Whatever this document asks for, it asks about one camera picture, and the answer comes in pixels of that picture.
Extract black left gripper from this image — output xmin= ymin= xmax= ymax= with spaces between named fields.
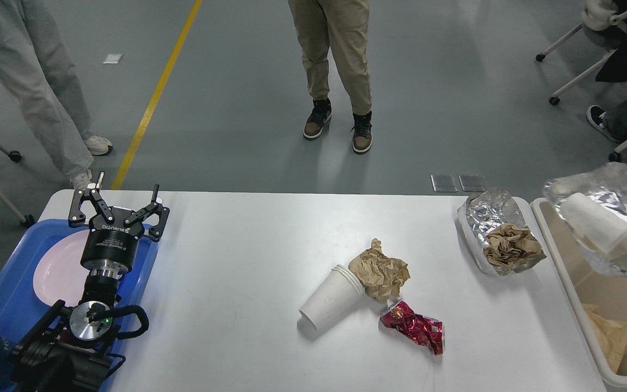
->
xmin=67 ymin=170 xmax=170 ymax=270

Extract white paper cup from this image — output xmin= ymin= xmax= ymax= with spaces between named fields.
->
xmin=560 ymin=193 xmax=627 ymax=260

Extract pink plate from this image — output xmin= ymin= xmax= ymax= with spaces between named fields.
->
xmin=33 ymin=230 xmax=91 ymax=306

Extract aluminium foil tray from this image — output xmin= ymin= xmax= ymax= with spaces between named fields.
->
xmin=543 ymin=163 xmax=627 ymax=275

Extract brown paper bag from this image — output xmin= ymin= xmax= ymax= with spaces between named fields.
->
xmin=582 ymin=304 xmax=627 ymax=373

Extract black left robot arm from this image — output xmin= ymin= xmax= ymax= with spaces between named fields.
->
xmin=8 ymin=172 xmax=170 ymax=391

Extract beige plastic bin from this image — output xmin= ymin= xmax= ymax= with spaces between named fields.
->
xmin=531 ymin=198 xmax=627 ymax=390

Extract blue plastic tray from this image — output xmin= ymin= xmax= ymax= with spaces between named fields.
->
xmin=0 ymin=220 xmax=157 ymax=391

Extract crumpled brown paper in foil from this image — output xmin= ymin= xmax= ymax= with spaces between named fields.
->
xmin=483 ymin=224 xmax=546 ymax=269

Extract black sneaker at right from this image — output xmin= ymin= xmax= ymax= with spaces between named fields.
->
xmin=586 ymin=105 xmax=623 ymax=143

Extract crumpled foil ball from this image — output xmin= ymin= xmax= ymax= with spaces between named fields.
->
xmin=457 ymin=188 xmax=540 ymax=276

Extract person in grey trousers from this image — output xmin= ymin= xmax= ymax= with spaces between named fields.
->
xmin=0 ymin=1 xmax=114 ymax=189

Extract metal floor socket plate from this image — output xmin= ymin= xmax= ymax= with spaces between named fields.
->
xmin=431 ymin=174 xmax=458 ymax=193

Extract stacked white paper cups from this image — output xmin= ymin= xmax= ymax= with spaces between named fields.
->
xmin=299 ymin=265 xmax=364 ymax=330

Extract crushed red can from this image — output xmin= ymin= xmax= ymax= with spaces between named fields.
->
xmin=380 ymin=300 xmax=445 ymax=356

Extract white office chair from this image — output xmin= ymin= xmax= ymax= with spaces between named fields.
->
xmin=534 ymin=0 xmax=627 ymax=163

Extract person in khaki trousers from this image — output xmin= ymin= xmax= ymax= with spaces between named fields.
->
xmin=288 ymin=1 xmax=373 ymax=154

